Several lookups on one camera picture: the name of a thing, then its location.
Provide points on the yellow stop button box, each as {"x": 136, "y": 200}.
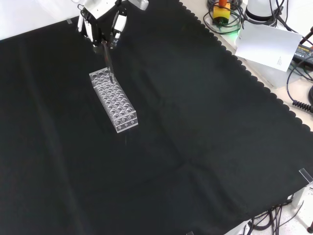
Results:
{"x": 221, "y": 13}

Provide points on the black bench cloth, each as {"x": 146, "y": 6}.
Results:
{"x": 171, "y": 122}

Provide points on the grey table bracket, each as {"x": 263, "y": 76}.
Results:
{"x": 299, "y": 198}

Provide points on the black power adapter yellow label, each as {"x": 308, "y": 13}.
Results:
{"x": 304, "y": 54}

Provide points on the clear glass test tube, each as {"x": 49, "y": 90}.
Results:
{"x": 107, "y": 61}

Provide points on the pale board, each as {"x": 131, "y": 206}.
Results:
{"x": 271, "y": 76}

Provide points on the clear plastic test tube rack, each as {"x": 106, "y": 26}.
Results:
{"x": 113, "y": 102}

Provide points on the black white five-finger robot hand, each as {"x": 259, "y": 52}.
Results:
{"x": 97, "y": 9}

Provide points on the white paper sheet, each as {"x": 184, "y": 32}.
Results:
{"x": 266, "y": 46}

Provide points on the clear tape strip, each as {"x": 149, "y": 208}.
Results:
{"x": 69, "y": 21}
{"x": 306, "y": 175}

